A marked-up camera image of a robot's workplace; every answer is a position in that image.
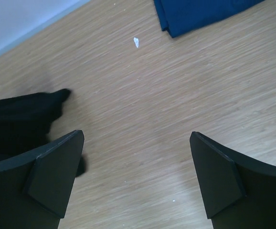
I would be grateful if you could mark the folded blue t-shirt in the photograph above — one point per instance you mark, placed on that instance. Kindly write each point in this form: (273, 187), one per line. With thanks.
(179, 17)

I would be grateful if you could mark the black t-shirt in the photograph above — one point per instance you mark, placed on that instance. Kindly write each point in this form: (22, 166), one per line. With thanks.
(25, 121)

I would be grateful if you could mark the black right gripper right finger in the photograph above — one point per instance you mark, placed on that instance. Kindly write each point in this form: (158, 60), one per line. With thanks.
(238, 192)

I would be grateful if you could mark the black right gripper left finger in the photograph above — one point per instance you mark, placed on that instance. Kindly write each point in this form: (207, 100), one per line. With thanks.
(35, 186)

